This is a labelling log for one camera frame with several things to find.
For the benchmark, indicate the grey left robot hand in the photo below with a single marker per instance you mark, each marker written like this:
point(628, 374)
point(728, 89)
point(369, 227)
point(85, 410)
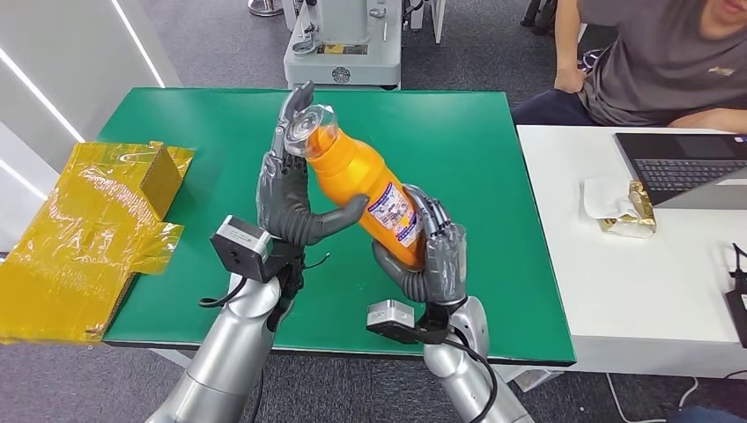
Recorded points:
point(283, 198)

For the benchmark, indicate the person's right hand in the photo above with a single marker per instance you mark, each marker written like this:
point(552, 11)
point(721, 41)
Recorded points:
point(569, 80)

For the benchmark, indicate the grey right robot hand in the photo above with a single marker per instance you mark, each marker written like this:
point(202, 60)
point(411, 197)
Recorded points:
point(445, 263)

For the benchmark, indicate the orange bottle with clear cap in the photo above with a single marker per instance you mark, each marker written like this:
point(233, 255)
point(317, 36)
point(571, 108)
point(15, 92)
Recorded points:
point(350, 169)

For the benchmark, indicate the person's right forearm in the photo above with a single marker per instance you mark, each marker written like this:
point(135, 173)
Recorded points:
point(567, 35)

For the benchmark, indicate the person's left forearm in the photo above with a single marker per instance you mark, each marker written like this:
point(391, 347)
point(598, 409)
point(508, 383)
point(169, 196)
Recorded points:
point(712, 119)

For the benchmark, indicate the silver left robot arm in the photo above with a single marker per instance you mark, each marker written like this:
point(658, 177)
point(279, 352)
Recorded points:
point(233, 350)

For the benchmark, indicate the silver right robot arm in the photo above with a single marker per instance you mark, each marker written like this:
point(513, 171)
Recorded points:
point(467, 373)

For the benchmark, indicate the person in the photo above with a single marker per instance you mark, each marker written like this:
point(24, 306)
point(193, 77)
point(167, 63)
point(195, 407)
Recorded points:
point(653, 64)

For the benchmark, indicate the green top table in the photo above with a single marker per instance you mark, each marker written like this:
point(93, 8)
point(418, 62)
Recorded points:
point(467, 146)

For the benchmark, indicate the white paper napkin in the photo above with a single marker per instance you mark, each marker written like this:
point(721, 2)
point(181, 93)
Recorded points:
point(601, 198)

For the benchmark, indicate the black laptop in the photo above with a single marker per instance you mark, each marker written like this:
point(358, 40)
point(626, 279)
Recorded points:
point(683, 166)

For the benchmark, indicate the grey white machine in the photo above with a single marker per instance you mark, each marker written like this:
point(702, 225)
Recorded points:
point(344, 64)

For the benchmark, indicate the gold foil packet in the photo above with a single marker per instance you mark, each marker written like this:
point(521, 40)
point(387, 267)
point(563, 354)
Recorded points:
point(633, 219)

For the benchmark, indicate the white desk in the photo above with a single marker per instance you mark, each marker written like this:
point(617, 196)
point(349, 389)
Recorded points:
point(630, 292)

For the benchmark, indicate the chrome stand base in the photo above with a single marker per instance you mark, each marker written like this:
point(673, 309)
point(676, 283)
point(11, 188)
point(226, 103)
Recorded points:
point(265, 8)

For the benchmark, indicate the yellow taped cardboard box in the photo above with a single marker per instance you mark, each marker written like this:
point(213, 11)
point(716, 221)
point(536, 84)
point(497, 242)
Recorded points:
point(82, 245)

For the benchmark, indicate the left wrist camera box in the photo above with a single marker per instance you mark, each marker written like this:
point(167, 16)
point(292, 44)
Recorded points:
point(239, 251)

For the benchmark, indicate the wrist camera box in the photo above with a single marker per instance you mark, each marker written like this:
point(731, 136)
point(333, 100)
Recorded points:
point(239, 251)
point(390, 315)

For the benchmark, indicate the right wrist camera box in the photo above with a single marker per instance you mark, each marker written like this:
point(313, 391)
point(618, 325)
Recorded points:
point(390, 315)

